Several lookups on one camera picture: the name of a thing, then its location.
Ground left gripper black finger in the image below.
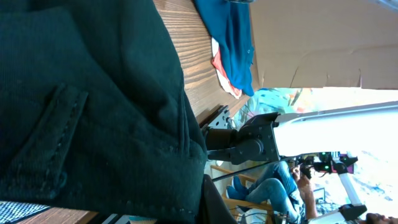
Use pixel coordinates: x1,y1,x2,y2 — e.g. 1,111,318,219
198,174,237,224

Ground dark green shorts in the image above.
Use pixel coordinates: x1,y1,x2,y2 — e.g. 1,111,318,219
1,0,207,223

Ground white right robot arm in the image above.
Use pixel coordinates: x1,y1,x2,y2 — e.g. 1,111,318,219
202,101,397,165

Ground wooden chair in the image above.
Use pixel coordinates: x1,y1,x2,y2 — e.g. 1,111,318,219
207,161,276,224

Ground seated person in jeans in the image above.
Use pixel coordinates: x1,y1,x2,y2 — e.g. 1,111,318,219
226,160,398,224

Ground red and white garment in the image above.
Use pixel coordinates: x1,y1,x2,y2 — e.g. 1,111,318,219
211,37,243,100

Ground blue garment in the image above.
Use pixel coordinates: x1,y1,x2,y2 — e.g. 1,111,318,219
194,0,254,96

